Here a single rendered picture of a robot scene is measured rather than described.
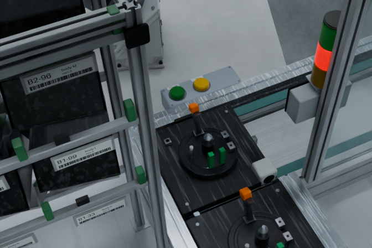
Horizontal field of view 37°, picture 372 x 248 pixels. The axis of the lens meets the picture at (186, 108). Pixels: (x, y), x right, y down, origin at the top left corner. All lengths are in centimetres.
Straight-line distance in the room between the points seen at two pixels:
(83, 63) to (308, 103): 57
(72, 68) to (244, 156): 75
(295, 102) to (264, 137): 35
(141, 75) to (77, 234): 74
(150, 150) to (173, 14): 106
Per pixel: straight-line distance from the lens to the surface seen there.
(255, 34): 177
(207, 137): 126
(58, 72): 64
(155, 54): 163
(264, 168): 129
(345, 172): 138
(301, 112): 111
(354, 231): 139
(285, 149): 141
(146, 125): 77
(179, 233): 124
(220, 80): 149
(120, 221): 137
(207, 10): 185
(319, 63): 104
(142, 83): 71
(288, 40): 302
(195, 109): 128
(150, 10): 154
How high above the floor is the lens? 206
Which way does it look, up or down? 50 degrees down
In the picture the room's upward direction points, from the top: 2 degrees counter-clockwise
